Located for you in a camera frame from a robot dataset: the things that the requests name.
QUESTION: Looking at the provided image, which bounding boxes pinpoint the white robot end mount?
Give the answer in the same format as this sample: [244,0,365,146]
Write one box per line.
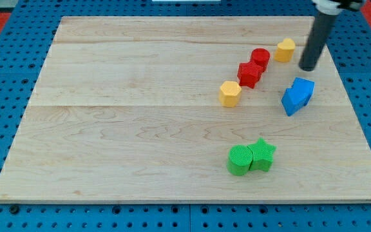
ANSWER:
[312,0,365,15]

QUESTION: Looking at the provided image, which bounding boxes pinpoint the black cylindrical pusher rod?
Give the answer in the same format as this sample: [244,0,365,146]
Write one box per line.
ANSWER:
[298,12,337,72]

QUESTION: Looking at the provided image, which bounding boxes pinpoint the yellow heart block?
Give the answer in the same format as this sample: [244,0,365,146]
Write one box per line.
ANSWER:
[274,38,296,63]

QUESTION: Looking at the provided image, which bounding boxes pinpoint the blue heart block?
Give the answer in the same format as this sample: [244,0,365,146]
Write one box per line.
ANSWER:
[281,77,315,117]

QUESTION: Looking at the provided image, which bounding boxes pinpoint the red cylinder block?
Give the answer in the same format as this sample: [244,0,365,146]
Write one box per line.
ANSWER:
[250,48,271,72]

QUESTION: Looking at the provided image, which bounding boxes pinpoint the red star block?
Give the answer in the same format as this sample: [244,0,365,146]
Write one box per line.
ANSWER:
[237,62,263,89]

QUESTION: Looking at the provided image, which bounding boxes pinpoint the yellow hexagon block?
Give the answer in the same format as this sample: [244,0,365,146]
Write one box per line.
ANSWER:
[218,81,242,108]

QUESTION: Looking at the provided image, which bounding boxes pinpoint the green star block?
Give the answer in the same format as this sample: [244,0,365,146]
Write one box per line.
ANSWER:
[247,137,276,172]

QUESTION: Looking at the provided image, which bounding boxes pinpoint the green cylinder block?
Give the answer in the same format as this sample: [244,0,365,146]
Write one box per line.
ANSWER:
[226,145,253,176]

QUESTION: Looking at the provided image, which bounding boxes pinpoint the wooden board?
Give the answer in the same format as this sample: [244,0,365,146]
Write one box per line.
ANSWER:
[0,16,371,204]

